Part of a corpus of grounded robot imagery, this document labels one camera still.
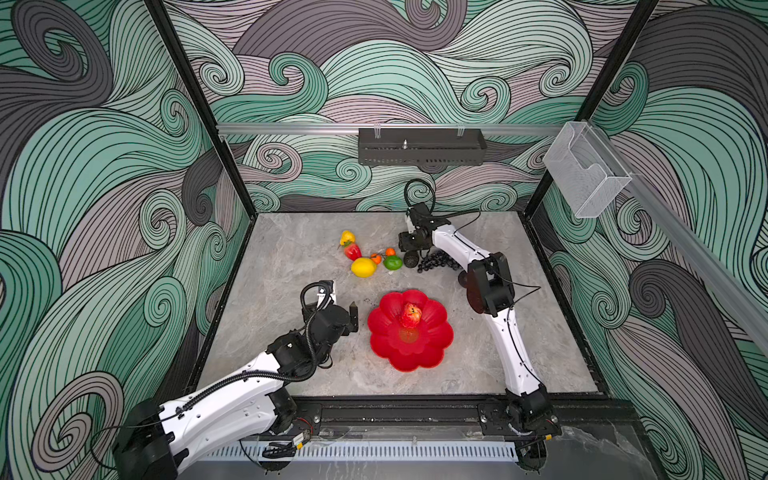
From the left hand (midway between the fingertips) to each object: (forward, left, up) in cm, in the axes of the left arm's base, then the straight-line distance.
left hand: (340, 302), depth 79 cm
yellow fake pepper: (+33, +1, -11) cm, 35 cm away
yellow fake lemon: (+19, -5, -11) cm, 23 cm away
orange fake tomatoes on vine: (+24, -10, -11) cm, 28 cm away
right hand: (+31, -21, -11) cm, 39 cm away
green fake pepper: (+21, -16, -10) cm, 28 cm away
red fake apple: (0, -20, -8) cm, 22 cm away
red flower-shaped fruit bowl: (-2, -20, -13) cm, 24 cm away
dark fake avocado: (+22, -22, -9) cm, 32 cm away
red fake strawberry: (+26, -1, -10) cm, 28 cm away
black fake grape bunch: (+23, -31, -10) cm, 39 cm away
